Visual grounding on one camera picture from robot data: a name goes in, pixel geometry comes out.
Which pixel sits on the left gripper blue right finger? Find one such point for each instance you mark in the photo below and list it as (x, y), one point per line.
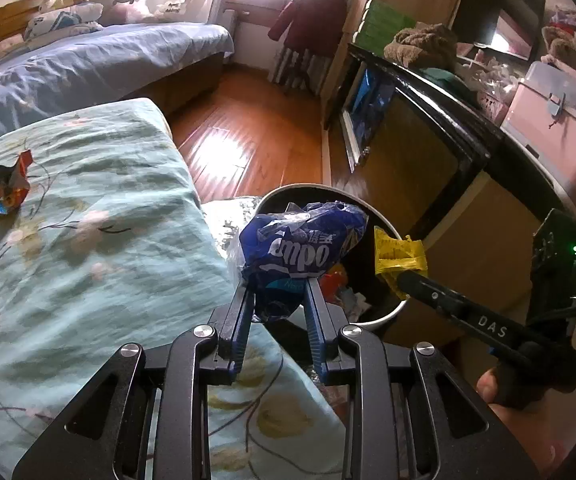
(411, 415)

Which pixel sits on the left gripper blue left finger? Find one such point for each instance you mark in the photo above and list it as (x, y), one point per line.
(144, 413)

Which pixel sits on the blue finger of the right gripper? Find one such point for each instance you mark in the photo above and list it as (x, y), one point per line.
(507, 338)

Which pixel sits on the yellow wrapper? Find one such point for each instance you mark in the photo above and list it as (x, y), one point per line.
(394, 256)

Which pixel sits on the blue tissue pack wrapper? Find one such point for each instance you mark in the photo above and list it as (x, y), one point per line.
(282, 250)

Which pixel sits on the red colourful candy wrapper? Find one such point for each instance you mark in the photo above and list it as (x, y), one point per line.
(14, 185)

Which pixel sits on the red snack bag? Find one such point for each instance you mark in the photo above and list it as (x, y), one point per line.
(334, 279)

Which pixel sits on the round black white trash bin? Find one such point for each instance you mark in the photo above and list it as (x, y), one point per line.
(359, 263)

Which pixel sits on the person's right hand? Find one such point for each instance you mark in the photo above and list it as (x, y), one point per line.
(531, 426)

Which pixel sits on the black tv cabinet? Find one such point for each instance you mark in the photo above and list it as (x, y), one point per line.
(439, 171)

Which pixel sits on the teal floral bed cover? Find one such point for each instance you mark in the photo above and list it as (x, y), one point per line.
(110, 246)

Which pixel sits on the pink storage box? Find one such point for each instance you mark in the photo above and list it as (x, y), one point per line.
(542, 119)

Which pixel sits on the brown plush toy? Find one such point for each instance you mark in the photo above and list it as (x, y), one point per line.
(432, 46)

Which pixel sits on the black television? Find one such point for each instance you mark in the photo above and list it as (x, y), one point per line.
(509, 27)

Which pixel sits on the stack of green boxes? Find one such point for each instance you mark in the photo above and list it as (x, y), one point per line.
(379, 24)

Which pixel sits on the dark coat on rack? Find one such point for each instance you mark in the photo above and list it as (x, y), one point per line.
(311, 25)

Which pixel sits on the large bed blue sheet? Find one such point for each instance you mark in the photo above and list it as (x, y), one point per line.
(99, 67)

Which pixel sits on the blue white patterned pillow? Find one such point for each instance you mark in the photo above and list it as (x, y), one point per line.
(62, 18)

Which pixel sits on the pink plush toy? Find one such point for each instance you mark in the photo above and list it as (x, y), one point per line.
(122, 13)

